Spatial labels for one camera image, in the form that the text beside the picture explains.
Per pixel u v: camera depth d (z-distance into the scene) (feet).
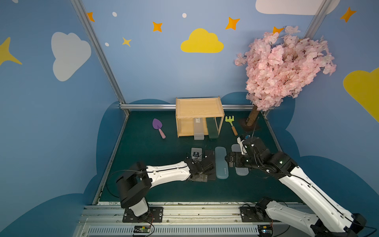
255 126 3.72
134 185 1.43
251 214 2.45
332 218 1.25
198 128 3.63
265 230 2.39
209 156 3.15
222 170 2.92
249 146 1.74
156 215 2.44
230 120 3.86
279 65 2.49
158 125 3.69
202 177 2.46
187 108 3.13
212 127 3.55
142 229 2.35
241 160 2.03
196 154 2.53
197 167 2.08
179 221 2.40
